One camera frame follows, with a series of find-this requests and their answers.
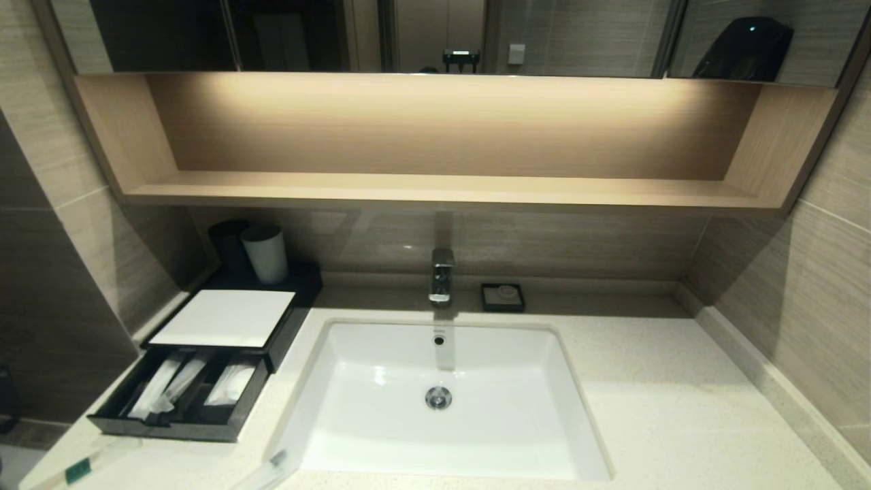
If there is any grey plastic cup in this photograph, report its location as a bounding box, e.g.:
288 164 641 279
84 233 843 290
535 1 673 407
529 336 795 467
241 225 290 285

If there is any toothbrush with green label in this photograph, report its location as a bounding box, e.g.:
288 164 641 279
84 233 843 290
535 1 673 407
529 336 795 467
153 353 215 414
19 436 144 490

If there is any black tray with white packets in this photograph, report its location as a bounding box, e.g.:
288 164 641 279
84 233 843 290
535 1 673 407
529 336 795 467
87 346 270 442

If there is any black amenity box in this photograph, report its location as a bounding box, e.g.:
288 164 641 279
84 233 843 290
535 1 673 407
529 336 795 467
139 262 324 374

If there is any white square plate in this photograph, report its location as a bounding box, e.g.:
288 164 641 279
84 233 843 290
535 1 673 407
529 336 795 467
148 289 296 348

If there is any chrome sink faucet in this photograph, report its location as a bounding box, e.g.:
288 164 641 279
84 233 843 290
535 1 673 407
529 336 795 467
428 248 455 305

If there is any black square soap dish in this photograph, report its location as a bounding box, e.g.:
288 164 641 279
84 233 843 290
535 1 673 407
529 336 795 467
480 283 526 314

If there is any white ceramic sink basin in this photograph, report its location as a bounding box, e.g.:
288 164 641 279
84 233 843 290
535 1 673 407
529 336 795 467
272 318 613 483

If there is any black tumbler cup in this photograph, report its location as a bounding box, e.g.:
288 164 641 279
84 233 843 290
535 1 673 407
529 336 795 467
208 219 252 274

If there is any small white wrapped packet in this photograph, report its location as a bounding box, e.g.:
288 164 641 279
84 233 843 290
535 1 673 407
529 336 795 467
204 363 257 408

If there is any small item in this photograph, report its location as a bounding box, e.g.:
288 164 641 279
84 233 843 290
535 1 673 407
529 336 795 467
230 449 291 490

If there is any long white sachet packet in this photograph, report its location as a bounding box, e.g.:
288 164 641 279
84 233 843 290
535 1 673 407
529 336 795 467
127 353 183 421

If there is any wooden wall shelf niche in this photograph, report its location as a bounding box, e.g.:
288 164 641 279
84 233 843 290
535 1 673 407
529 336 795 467
71 71 841 217

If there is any wall mirror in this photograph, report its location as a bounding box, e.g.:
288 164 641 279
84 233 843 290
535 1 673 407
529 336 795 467
51 0 871 88

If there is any black glossy wall dispenser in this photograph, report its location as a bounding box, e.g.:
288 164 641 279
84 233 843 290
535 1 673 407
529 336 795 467
692 16 795 82

